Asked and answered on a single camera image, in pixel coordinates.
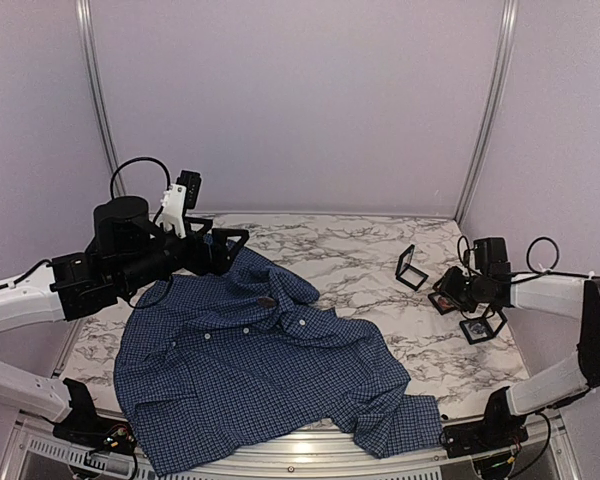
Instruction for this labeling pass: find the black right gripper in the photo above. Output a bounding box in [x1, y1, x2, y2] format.
[431, 266, 488, 313]

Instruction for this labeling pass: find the white blue round brooch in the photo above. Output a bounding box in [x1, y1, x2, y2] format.
[471, 323, 485, 335]

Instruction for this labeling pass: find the blue checked shirt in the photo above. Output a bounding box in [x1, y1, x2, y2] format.
[113, 248, 442, 476]

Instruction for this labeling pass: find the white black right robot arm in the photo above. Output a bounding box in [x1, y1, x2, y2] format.
[429, 267, 600, 448]

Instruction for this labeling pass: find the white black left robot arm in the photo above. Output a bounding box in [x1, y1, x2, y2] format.
[0, 190, 249, 445]

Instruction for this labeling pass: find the brown round brooch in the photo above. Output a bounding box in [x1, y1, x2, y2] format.
[257, 297, 276, 308]

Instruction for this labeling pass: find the black frame stand middle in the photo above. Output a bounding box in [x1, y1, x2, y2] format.
[427, 292, 458, 315]

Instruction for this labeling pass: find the black frame stand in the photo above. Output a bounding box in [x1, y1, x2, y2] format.
[395, 244, 429, 291]
[459, 310, 508, 345]
[427, 292, 458, 315]

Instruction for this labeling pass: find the black frame stand near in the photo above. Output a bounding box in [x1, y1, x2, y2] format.
[459, 310, 508, 345]

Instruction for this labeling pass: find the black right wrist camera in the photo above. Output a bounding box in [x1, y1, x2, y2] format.
[473, 237, 511, 277]

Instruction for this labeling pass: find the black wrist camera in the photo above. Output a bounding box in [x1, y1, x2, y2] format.
[473, 237, 511, 277]
[176, 170, 202, 210]

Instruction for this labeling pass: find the black frame stand far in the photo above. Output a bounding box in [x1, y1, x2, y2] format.
[395, 244, 429, 291]

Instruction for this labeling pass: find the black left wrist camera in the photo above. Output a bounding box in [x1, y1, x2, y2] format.
[176, 170, 202, 210]

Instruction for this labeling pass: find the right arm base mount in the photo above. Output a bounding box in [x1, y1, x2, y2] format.
[439, 387, 528, 458]

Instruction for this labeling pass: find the aluminium front rail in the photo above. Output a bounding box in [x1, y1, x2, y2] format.
[0, 415, 582, 479]

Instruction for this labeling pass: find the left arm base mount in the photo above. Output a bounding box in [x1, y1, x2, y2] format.
[52, 378, 137, 455]

